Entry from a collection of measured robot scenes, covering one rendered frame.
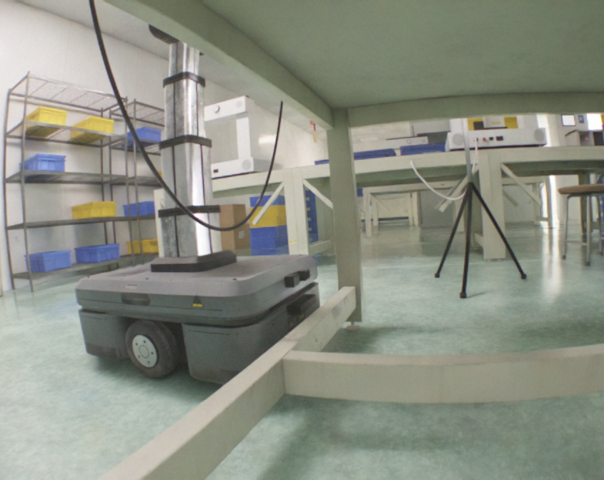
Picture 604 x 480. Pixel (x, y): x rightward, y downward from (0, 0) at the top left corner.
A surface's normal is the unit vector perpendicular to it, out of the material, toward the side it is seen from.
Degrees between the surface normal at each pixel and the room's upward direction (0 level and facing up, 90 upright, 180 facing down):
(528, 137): 90
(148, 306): 90
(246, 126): 90
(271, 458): 0
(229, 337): 90
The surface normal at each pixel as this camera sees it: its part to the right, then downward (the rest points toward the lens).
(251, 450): -0.08, -0.99
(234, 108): -0.36, 0.09
